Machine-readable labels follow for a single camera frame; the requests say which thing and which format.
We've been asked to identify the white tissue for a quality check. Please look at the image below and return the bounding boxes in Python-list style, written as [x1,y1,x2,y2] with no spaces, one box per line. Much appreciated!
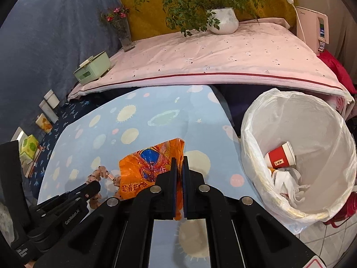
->
[272,167,310,201]

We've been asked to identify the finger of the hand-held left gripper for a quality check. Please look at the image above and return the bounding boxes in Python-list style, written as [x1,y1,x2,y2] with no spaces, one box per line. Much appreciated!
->
[35,180,101,210]

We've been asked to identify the thin red edged book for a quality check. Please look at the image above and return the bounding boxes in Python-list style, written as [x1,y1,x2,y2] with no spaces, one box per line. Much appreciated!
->
[25,147,42,178]

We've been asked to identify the red cloth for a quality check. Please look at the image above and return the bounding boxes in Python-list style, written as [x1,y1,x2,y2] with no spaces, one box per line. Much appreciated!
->
[318,51,357,95]

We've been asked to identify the beige curtain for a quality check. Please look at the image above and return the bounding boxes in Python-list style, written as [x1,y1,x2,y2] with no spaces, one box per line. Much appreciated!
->
[293,0,355,67]

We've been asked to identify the green tissue box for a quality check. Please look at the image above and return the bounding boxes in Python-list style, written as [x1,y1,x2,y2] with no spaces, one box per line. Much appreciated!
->
[73,51,112,85]

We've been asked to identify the blue hanging cloth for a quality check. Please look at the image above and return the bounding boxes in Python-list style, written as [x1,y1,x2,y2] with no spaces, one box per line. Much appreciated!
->
[0,0,131,146]

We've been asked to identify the green plant in white pot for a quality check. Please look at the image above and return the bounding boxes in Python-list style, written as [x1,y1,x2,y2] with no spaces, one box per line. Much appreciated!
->
[134,0,268,37]

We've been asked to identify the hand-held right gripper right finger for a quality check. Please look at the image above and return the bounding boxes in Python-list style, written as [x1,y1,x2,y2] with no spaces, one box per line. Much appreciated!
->
[181,156,315,268]

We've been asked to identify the green print box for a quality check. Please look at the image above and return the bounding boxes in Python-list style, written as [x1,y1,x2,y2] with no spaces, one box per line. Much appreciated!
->
[19,134,39,162]

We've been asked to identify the red paper cup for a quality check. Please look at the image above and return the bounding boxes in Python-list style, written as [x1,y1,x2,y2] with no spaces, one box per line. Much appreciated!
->
[264,141,297,169]

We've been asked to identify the wooden bead bracelet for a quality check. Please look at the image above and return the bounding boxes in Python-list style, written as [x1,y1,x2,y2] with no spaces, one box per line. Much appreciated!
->
[87,166,123,208]

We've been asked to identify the orange snack bag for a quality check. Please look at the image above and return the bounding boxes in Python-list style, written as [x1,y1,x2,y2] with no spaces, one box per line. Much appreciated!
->
[118,138,186,221]

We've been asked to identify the orange print small box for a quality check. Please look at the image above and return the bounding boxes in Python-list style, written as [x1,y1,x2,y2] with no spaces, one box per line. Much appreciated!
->
[35,113,53,134]

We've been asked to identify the glass vase with pink flowers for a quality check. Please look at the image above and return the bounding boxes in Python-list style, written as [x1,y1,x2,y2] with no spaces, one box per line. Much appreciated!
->
[101,6,136,52]

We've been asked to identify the yellow hanging cloth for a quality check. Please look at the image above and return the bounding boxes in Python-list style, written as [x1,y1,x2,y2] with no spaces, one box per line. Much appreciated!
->
[109,0,299,42]

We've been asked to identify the light blue planet tablecloth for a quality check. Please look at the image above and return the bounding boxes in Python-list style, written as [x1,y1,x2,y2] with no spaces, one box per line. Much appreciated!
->
[36,85,265,268]

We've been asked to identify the bin with white plastic bag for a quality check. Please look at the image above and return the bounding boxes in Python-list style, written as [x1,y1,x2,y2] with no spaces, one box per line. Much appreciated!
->
[240,88,357,235]

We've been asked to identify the dark blue patterned cloth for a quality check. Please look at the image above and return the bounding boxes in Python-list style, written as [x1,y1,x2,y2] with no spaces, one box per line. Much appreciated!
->
[28,98,101,199]

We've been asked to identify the pink blanket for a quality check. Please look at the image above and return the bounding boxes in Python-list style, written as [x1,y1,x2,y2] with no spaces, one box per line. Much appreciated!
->
[68,19,355,109]

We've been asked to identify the red thermos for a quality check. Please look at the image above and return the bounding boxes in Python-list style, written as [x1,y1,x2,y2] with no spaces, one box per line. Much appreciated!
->
[324,193,357,228]

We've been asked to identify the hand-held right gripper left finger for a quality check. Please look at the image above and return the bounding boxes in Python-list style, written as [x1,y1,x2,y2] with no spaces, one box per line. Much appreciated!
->
[49,158,179,268]

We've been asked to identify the white grey small box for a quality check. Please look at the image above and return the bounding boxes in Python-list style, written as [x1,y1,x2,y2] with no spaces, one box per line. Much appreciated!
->
[44,89,60,109]
[39,100,59,123]

